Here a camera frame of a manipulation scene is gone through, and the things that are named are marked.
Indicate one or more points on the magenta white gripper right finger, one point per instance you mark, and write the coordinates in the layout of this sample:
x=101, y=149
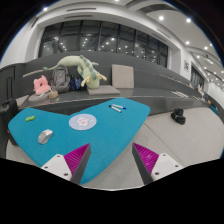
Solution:
x=153, y=166

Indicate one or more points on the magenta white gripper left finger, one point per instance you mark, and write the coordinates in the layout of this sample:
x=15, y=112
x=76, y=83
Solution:
x=71, y=166

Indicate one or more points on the silver computer mouse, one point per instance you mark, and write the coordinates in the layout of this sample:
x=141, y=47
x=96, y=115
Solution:
x=44, y=136

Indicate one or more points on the round white mouse pad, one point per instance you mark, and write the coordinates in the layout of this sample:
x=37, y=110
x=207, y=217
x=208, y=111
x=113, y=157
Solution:
x=82, y=122

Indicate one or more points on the teal boomerang-shaped table top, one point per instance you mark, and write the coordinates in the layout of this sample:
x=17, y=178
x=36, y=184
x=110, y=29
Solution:
x=108, y=138

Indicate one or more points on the black device on floor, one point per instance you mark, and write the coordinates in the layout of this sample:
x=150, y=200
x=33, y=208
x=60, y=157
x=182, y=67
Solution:
x=177, y=116

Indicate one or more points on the small green object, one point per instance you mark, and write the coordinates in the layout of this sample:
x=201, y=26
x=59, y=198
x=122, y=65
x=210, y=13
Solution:
x=31, y=118

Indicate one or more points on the blue capped marker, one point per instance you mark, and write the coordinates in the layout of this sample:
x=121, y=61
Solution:
x=118, y=106

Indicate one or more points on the black capped marker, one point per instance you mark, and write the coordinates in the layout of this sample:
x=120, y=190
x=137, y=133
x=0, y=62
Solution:
x=114, y=108

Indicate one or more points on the dark blue bag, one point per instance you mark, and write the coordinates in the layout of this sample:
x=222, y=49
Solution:
x=75, y=84

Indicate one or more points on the grey seat cushion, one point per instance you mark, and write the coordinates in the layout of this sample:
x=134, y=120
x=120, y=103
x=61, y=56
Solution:
x=104, y=90

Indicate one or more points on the grey backpack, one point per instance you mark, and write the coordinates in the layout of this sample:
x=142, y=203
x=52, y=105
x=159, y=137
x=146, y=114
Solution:
x=60, y=79

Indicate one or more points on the pink plush toy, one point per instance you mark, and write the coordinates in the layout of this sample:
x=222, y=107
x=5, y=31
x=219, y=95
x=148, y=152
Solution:
x=41, y=85

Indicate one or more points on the beige back cushion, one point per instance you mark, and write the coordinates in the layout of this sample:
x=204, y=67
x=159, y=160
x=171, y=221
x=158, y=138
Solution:
x=122, y=76

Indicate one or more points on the green dragon plush toy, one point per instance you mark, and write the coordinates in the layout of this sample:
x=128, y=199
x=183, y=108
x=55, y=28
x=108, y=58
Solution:
x=85, y=68

